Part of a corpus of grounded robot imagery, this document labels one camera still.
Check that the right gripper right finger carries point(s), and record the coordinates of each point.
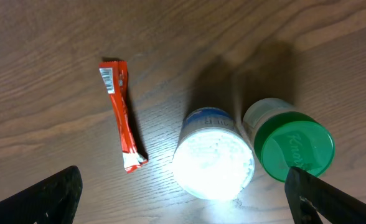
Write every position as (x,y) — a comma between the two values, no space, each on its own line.
(309,197)

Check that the red snack sachet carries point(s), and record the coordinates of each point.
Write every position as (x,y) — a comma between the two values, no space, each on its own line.
(115,77)

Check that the white cylindrical container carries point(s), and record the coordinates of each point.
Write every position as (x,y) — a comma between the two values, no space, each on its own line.
(212,161)

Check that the green-lid seasoning jar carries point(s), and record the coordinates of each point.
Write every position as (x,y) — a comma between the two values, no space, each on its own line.
(282,137)

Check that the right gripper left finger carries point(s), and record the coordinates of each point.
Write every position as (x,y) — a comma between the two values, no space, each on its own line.
(52,200)

